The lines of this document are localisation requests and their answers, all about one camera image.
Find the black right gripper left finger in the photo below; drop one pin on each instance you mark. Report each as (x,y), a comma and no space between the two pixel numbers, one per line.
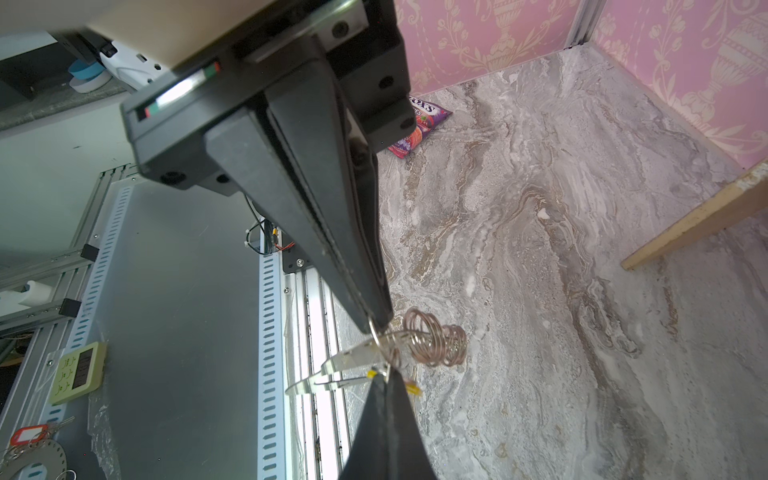
(368,458)

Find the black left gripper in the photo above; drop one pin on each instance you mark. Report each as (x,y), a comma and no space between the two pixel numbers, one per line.
(296,161)

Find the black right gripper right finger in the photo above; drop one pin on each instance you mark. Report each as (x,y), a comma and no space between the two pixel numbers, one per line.
(407,456)

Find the silver metal keyring bottle opener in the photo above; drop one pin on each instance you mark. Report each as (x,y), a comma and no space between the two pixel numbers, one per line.
(421,339)

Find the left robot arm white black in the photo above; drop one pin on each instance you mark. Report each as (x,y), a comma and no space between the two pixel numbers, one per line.
(132,63)

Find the purple Fox's candy bag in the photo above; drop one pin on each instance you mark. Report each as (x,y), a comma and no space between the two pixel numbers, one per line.
(428,116)

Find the red key tag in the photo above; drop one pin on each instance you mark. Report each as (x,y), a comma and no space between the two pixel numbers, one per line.
(28,435)

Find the wooden two-tier shelf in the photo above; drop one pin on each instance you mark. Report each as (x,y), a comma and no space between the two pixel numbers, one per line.
(738,200)

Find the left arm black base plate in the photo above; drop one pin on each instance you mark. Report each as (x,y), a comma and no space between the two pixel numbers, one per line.
(266,239)

